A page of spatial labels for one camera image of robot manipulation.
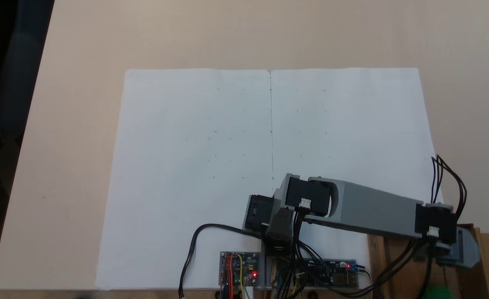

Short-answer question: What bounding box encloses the blue circuit board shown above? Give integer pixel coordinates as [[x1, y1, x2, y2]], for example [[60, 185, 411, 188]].
[[298, 258, 358, 288]]

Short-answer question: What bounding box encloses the circuit board with jumper wires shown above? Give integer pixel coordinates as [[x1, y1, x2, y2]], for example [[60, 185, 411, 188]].
[[219, 251, 260, 287]]

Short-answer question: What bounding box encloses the brown cardboard box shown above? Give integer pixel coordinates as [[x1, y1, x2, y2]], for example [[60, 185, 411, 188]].
[[367, 223, 489, 299]]

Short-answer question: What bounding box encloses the black cable on table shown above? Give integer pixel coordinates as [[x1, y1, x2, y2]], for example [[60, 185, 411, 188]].
[[179, 224, 265, 299]]

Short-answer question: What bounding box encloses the green die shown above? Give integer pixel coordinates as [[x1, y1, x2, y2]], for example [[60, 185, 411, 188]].
[[425, 284, 452, 299]]

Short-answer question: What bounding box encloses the thin black power lead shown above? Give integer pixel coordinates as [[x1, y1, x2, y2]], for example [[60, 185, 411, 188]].
[[354, 266, 374, 293]]

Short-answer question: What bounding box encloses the coloured jumper wire bundle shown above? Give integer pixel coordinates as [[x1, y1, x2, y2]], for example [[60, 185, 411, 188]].
[[221, 253, 254, 299]]

